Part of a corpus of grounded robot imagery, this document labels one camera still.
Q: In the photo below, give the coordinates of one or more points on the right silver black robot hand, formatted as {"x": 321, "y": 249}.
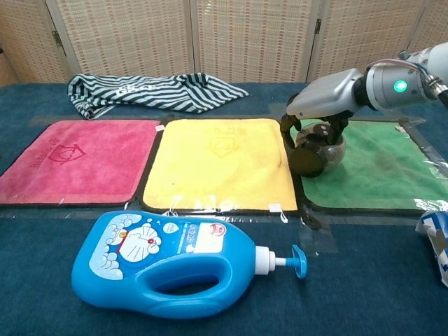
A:
{"x": 325, "y": 92}

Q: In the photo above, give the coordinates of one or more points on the small glass jar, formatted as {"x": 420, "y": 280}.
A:
{"x": 308, "y": 161}

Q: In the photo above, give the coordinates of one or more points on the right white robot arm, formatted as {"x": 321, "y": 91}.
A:
{"x": 385, "y": 87}

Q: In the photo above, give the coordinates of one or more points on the green towel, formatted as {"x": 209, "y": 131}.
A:
{"x": 378, "y": 175}

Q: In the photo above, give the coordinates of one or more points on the yellow towel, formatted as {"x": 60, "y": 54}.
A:
{"x": 220, "y": 164}

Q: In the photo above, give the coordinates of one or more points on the pink towel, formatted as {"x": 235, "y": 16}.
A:
{"x": 70, "y": 175}

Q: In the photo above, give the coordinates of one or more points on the woven folding screen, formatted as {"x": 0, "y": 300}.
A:
{"x": 245, "y": 35}

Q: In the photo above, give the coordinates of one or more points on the clear plastic tape sheet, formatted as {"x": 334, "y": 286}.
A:
{"x": 315, "y": 239}

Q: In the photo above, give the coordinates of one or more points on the striped green white cloth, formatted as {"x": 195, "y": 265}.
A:
{"x": 175, "y": 92}

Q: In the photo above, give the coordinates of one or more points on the blue Oreo cookie box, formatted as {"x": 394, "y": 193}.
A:
{"x": 437, "y": 241}

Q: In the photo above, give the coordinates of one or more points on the blue detergent pump bottle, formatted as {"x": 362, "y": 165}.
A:
{"x": 115, "y": 280}

